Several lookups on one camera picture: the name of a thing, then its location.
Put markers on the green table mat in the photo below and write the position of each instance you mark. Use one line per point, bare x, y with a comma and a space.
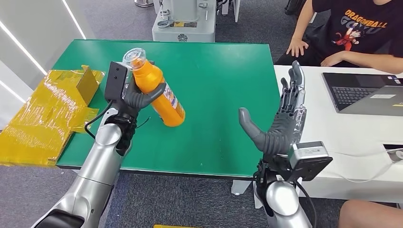
214, 78

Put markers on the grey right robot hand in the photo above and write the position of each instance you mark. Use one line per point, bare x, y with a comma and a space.
280, 138

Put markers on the chrome stand base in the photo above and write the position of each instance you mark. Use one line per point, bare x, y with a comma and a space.
143, 3

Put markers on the black object on floor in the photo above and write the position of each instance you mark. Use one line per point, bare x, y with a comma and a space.
292, 6

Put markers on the black and white device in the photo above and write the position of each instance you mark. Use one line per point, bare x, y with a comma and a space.
395, 154

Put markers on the yellow flat object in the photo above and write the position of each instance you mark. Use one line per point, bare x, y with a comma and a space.
170, 227

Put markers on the person's left forearm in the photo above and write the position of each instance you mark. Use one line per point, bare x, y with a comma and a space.
377, 61

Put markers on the black laptop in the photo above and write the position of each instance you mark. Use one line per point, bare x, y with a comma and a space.
349, 93

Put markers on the person's right forearm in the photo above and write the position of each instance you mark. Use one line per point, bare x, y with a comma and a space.
302, 19

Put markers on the person's left hand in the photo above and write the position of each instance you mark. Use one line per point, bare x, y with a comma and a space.
332, 59

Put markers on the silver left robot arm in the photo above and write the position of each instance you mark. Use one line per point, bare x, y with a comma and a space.
94, 170

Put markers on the white furniture panel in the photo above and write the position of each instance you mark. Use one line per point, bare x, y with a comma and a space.
235, 9

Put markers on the white machine base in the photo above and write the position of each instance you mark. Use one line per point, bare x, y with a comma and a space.
189, 34

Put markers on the person's right hand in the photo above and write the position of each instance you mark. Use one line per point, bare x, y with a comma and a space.
297, 47

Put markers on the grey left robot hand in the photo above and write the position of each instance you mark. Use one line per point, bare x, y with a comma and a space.
132, 99

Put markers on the person's hand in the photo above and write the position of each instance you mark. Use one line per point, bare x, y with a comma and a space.
297, 47
332, 59

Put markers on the white table foot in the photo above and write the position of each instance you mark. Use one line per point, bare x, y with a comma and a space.
240, 187

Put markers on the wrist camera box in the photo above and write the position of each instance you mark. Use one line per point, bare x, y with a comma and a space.
310, 157
115, 81

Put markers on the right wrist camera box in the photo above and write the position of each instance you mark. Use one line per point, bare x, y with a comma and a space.
310, 157

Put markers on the yellow taped cardboard box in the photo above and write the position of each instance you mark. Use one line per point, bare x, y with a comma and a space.
41, 119

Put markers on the orange juice bottle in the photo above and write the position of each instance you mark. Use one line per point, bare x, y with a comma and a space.
170, 116

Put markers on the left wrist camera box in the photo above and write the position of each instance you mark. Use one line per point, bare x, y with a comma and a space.
115, 81

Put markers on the person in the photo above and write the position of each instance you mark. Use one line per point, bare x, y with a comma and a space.
362, 44

